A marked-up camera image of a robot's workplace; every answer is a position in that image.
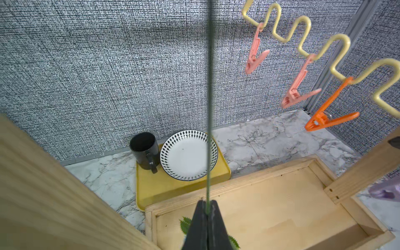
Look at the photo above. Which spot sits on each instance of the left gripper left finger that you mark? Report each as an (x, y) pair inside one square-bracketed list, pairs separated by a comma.
[(196, 238)]

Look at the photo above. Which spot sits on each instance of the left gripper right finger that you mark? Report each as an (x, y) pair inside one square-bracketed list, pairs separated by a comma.
[(216, 231)]

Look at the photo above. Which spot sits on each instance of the yellow wavy clothes hanger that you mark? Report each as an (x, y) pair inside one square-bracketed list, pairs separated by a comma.
[(346, 42)]

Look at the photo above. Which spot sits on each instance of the wooden clothes rack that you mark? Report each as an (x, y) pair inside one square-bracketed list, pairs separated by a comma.
[(300, 205)]

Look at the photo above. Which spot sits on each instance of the yellow tray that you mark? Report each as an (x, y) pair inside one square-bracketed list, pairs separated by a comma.
[(153, 188)]

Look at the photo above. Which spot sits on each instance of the white patterned plate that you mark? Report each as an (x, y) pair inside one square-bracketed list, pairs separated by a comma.
[(183, 155)]

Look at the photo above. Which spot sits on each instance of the black mug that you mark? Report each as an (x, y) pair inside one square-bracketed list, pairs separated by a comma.
[(146, 151)]

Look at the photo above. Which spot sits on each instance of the pink clothespin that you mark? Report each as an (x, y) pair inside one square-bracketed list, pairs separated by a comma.
[(292, 96), (255, 60)]

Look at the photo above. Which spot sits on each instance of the purple clothespin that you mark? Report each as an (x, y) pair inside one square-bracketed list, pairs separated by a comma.
[(388, 190)]

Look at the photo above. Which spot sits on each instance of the pink clothespin top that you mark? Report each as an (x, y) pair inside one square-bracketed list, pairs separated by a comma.
[(255, 60)]

